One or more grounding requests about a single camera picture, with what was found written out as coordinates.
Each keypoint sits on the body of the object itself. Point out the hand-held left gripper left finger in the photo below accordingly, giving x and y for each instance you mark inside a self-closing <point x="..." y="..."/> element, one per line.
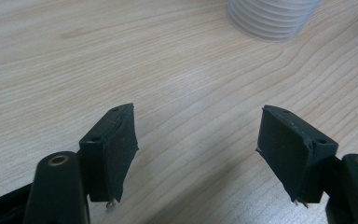
<point x="105" y="161"/>

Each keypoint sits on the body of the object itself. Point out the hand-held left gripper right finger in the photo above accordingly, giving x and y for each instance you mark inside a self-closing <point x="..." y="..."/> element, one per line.
<point x="289" y="155"/>

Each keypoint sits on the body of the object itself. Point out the stack of clear plastic cups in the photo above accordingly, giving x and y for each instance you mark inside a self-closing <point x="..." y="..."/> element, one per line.
<point x="270" y="18"/>

